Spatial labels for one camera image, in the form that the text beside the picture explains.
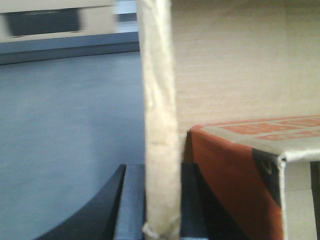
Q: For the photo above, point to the cardboard box orange print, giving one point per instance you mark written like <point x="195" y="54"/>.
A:
<point x="265" y="173"/>

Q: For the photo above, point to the closed cardboard box black print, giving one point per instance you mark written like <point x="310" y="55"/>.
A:
<point x="25" y="20"/>

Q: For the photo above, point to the large plain cardboard box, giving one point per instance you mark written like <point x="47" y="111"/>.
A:
<point x="214" y="61"/>

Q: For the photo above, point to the dark shelf board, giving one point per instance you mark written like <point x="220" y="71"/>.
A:
<point x="68" y="47"/>

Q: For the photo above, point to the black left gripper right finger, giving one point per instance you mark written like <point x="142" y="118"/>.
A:
<point x="202" y="216"/>

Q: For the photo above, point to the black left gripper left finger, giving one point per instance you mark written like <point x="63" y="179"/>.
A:
<point x="116" y="212"/>

